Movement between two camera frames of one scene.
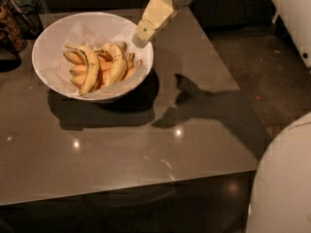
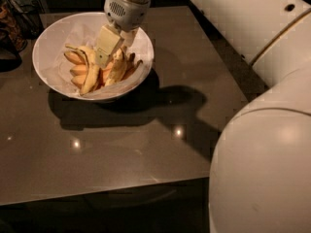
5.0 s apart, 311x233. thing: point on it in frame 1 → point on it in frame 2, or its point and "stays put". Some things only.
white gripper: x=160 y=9 → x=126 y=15
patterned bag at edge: x=27 y=14 stays put
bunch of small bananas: x=91 y=70 stays put
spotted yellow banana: x=119 y=62 stays put
